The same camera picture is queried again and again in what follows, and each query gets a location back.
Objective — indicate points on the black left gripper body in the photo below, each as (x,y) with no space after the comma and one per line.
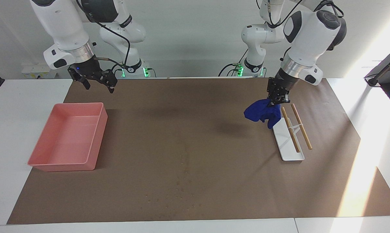
(281,85)

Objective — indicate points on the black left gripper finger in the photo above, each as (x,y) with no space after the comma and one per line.
(271,100)
(278,102)

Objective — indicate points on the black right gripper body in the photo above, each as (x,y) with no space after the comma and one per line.
(91,69)

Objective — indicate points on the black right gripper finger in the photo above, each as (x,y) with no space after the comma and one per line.
(86,83)
(112,85)

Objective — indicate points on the blue towel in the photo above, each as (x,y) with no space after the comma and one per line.
(259,111)

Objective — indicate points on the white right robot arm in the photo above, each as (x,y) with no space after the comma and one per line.
(62,22)

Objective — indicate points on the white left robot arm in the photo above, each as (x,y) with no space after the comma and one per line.
(311,35)

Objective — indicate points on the wooden rack rod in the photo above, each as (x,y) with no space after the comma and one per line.
(292,134)
(302,127)

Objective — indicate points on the green lit base connector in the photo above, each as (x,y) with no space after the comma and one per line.
(238,71)
(146,72)

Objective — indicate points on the white rectangular tray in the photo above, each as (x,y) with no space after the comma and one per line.
(287,149)

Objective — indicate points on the pink plastic bin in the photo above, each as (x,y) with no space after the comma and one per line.
(68,139)

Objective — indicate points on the brown paper table mat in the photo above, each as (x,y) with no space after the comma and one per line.
(188,136)

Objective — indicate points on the dark grey monitor panel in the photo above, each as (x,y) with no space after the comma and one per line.
(387,66)

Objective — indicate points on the white wall socket box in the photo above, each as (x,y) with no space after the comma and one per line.
(36,69)

